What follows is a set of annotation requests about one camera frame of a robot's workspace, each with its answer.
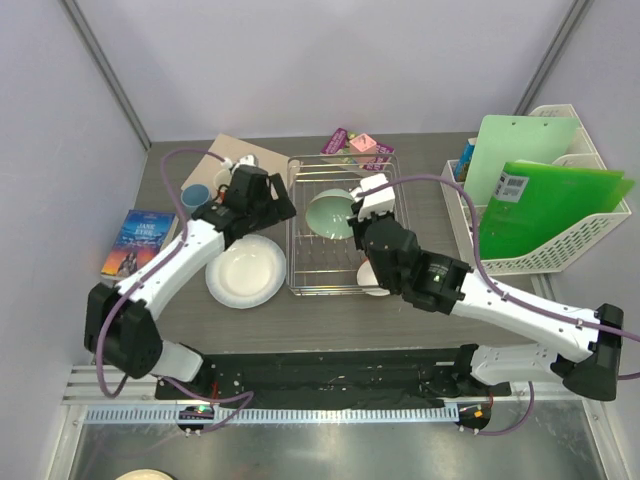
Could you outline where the blue plastic cup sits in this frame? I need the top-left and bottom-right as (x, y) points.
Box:
(180, 184), (211, 215)

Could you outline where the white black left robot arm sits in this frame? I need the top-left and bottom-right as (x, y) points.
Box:
(84, 165), (296, 399)

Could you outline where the metal wire dish rack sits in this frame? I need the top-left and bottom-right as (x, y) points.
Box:
(286, 154), (401, 296)

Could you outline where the orange white ceramic bowl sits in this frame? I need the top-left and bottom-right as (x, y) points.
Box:
(356, 260), (390, 297)

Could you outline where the blue white carton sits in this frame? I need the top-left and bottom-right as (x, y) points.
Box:
(453, 137), (477, 182)

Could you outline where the green ceramic bowl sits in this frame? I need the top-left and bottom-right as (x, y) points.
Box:
(305, 189), (354, 240)

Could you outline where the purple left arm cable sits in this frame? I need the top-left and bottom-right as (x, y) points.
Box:
(97, 147), (255, 435)

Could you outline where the cream round plate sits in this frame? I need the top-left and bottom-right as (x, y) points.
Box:
(116, 469), (173, 480)

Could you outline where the white slotted cable duct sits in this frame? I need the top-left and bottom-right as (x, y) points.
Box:
(84, 403), (459, 425)

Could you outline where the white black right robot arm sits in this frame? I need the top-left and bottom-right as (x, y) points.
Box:
(348, 214), (624, 402)

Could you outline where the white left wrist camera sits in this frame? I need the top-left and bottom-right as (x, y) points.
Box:
(222, 154), (259, 174)

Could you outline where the white plastic file organizer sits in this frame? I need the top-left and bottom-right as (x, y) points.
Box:
(441, 126), (632, 276)

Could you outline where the bright green plastic folder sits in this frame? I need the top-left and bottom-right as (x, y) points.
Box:
(478, 160), (635, 260)

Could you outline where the orange ceramic mug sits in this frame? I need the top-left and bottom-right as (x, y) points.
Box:
(213, 169), (231, 193)

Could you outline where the pink cube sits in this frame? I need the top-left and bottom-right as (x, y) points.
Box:
(349, 134), (377, 155)

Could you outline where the purple paperback book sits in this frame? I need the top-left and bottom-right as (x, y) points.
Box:
(321, 128), (395, 172)

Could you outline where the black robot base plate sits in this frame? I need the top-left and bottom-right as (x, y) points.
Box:
(154, 344), (512, 407)

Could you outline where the blue Jane Eyre book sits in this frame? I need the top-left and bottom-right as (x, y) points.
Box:
(101, 210), (178, 281)

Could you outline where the light green clipboard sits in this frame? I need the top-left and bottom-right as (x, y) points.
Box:
(464, 115), (580, 206)

